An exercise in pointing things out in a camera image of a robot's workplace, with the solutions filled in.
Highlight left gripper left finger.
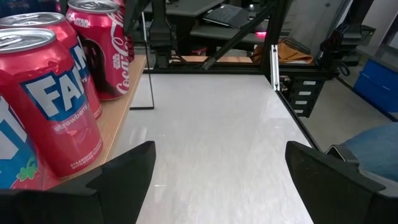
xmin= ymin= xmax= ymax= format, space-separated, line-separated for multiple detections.
xmin=0 ymin=140 xmax=157 ymax=224

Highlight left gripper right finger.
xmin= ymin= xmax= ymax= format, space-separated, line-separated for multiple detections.
xmin=285 ymin=140 xmax=398 ymax=224

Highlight person's leg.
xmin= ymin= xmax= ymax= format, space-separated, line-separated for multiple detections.
xmin=341 ymin=121 xmax=398 ymax=184

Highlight black drawer cabinet white labels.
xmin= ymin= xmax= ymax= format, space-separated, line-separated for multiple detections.
xmin=279 ymin=76 xmax=326 ymax=118

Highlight blue plastic bin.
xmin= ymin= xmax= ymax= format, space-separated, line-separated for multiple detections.
xmin=353 ymin=58 xmax=398 ymax=114

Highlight silver aluminium bar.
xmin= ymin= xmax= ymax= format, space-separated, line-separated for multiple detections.
xmin=269 ymin=44 xmax=280 ymax=91

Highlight orange cloth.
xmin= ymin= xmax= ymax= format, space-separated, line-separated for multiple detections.
xmin=252 ymin=39 xmax=314 ymax=65

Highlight grey desk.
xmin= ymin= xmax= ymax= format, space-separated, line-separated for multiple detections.
xmin=143 ymin=0 xmax=292 ymax=45

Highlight black laptop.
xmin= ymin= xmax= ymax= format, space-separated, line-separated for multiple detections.
xmin=201 ymin=3 xmax=251 ymax=29

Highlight wooden shelf black metal frame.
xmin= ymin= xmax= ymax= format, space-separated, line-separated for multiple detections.
xmin=58 ymin=11 xmax=155 ymax=184

